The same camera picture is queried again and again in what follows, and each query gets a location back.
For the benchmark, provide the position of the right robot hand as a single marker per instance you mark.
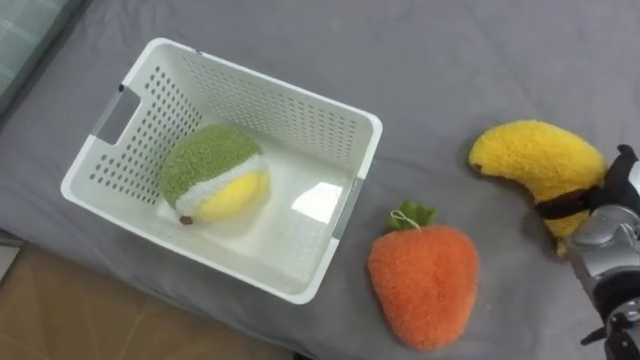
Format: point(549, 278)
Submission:
point(617, 187)

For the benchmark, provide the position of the yellow banana soft toy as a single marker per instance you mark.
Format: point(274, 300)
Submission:
point(545, 155)

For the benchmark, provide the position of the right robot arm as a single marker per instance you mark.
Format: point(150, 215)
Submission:
point(607, 265)

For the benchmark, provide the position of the grey bed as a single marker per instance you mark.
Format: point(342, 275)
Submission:
point(450, 65)

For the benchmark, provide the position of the orange strawberry soft toy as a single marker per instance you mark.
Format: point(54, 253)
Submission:
point(425, 285)

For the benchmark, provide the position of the white perforated plastic basket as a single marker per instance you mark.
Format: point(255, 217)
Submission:
point(305, 150)

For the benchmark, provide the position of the green and yellow fruit soft toy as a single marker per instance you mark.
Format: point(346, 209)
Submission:
point(212, 160)

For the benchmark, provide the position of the green checked pillow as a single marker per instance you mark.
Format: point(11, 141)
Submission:
point(25, 35)

